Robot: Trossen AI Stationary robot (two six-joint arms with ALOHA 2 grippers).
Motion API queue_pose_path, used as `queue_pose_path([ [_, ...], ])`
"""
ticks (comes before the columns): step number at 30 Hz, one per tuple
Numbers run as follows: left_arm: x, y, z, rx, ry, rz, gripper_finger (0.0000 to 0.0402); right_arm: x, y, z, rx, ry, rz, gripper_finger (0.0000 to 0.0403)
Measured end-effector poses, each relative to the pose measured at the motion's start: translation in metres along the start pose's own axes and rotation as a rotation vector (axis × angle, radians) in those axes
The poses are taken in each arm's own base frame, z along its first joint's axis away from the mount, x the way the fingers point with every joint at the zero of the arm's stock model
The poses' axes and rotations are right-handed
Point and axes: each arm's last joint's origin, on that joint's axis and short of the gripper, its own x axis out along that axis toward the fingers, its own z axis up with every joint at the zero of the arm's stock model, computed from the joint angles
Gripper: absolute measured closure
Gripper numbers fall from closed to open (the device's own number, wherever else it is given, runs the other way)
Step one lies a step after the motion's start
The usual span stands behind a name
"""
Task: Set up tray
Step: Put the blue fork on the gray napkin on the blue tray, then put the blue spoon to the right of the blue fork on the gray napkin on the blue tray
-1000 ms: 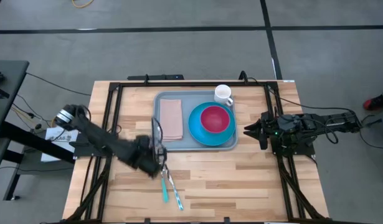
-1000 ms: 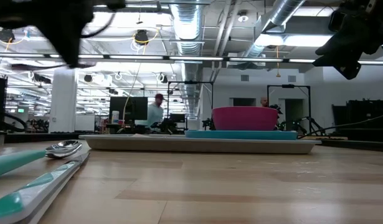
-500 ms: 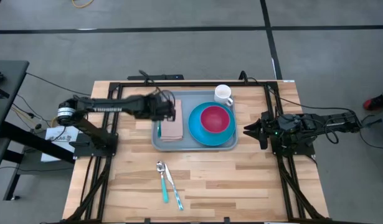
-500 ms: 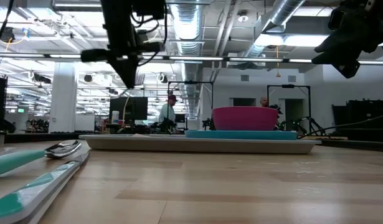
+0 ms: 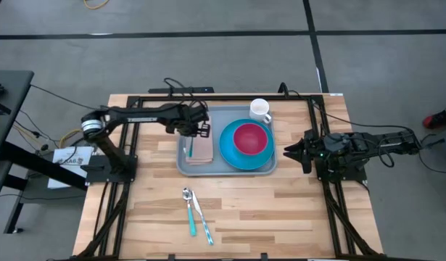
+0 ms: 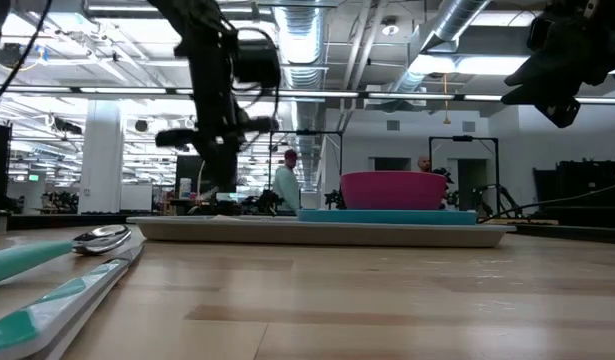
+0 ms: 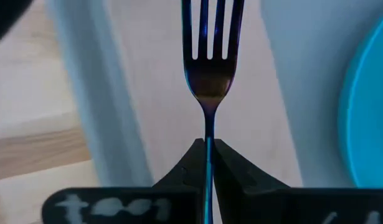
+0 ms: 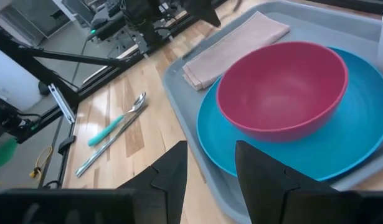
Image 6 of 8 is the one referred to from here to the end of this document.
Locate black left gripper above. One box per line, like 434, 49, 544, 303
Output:
154, 93, 280, 195

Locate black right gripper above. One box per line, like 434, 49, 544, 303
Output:
500, 0, 615, 129

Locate teal plate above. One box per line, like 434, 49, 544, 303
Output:
296, 208, 479, 226

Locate pink bowl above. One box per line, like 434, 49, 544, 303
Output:
339, 170, 449, 211

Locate beige serving tray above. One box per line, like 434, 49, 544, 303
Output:
125, 214, 518, 249

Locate black computer monitor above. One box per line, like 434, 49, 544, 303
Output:
175, 154, 204, 195

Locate person in green shirt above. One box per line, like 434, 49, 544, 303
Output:
272, 148, 302, 215

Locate whiteboard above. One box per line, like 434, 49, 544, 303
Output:
118, 183, 154, 212

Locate white building column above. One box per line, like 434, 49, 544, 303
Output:
78, 99, 126, 215

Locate long overhead light bar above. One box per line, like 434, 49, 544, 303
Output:
0, 84, 615, 106

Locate black metal rig frame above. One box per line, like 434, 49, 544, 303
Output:
427, 134, 501, 211
267, 128, 345, 215

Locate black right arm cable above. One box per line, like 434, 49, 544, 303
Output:
478, 180, 615, 224

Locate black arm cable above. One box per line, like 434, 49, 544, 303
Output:
478, 180, 615, 224
0, 0, 54, 107

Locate yellow hanging cord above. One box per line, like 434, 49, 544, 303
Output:
441, 73, 452, 126

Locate black left wrist camera cable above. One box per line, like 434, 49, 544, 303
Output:
235, 26, 284, 132

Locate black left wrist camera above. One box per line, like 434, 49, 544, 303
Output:
233, 41, 283, 90

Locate silver slanted ventilation duct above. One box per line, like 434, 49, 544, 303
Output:
390, 0, 491, 95

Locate silver ribbed ventilation duct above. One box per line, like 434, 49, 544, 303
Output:
272, 0, 329, 191

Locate teal handled metal spoon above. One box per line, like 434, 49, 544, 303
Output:
0, 224, 134, 288

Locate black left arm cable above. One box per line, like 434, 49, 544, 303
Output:
0, 0, 54, 107

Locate black ceiling camera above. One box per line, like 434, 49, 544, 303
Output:
0, 41, 27, 70

